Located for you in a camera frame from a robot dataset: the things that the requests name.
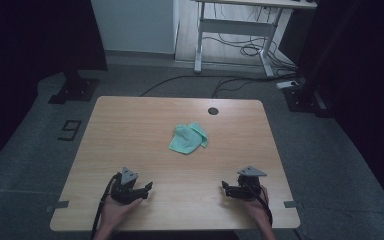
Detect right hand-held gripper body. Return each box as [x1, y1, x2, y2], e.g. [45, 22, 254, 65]
[236, 165, 268, 201]

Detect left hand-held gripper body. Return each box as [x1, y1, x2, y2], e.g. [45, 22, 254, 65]
[110, 166, 144, 205]

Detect green cloth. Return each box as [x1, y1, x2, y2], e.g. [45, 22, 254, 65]
[168, 122, 209, 156]

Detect person's left hand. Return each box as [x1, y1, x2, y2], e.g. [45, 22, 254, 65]
[98, 198, 144, 229]

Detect person's right hand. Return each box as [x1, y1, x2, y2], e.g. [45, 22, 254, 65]
[243, 185, 272, 228]

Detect black stand base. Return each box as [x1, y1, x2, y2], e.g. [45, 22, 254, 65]
[48, 69, 100, 105]
[283, 79, 334, 118]

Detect white power strip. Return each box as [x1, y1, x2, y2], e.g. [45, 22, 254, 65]
[276, 80, 299, 90]

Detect dark curtain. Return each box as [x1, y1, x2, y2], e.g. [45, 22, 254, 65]
[296, 0, 384, 221]
[0, 0, 108, 174]

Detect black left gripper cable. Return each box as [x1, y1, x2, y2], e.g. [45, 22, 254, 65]
[90, 172, 123, 240]

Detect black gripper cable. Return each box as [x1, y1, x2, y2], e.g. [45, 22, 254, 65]
[90, 172, 123, 240]
[246, 184, 274, 228]

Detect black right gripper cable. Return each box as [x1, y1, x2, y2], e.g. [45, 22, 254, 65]
[246, 184, 274, 228]

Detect long black floor cable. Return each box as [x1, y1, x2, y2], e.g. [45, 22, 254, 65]
[139, 74, 281, 99]

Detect tangled black floor cables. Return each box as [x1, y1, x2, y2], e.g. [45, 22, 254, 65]
[203, 33, 298, 76]

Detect white desk frame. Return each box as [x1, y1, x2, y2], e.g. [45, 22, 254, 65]
[193, 0, 318, 78]

